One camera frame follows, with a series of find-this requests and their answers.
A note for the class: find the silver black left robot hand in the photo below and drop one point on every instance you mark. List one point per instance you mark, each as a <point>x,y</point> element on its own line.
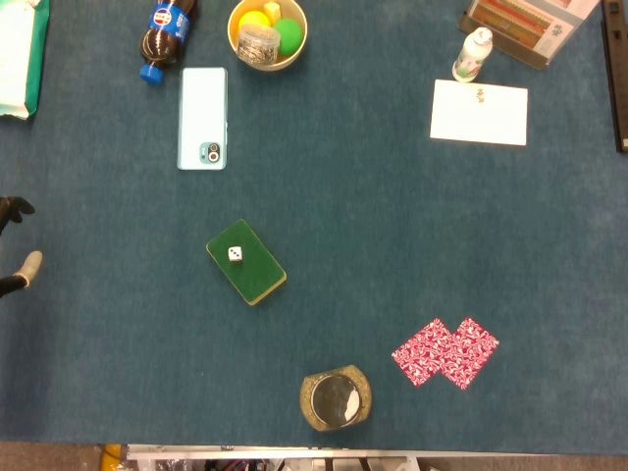
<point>19,275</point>

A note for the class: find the white die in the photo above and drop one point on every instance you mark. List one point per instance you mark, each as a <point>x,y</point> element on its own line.
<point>235,254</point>

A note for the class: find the yellow part under table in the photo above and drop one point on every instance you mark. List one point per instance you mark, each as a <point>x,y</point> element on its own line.
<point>112,456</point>

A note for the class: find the green white tissue pack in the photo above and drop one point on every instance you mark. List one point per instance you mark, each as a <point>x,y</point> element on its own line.
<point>19,54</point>

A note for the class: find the light blue smartphone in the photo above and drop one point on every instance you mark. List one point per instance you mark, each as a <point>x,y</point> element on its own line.
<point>202,113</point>

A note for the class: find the cola bottle blue cap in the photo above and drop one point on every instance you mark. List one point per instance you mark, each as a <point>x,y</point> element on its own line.
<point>164,34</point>

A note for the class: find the clear jar of clips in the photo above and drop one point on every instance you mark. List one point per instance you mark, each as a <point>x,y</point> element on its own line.
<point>257,44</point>

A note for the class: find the olive round ashtray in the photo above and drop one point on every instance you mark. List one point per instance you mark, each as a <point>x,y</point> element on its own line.
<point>336,398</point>

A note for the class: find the yellow ball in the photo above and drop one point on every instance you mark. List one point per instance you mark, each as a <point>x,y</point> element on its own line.
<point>254,19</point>

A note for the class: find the beige round bowl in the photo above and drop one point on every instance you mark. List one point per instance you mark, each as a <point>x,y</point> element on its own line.
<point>294,49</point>

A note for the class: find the green ball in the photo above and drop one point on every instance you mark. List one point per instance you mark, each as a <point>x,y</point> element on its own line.
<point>288,35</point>

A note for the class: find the yellow block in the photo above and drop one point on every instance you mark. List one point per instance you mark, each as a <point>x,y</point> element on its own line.
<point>273,10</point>

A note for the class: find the red white patterned card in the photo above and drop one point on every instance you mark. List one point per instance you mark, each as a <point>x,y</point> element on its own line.
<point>424,355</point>
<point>473,353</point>

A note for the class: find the small white drink bottle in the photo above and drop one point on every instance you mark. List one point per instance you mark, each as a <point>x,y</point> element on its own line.
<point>472,54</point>

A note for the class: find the colourful striped box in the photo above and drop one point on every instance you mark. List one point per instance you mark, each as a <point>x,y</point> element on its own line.
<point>525,27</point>

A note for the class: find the metal frame rail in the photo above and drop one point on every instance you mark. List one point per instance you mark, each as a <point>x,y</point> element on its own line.
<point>294,454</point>

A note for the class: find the black rail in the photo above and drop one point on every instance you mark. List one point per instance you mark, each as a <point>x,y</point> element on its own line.
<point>615,73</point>

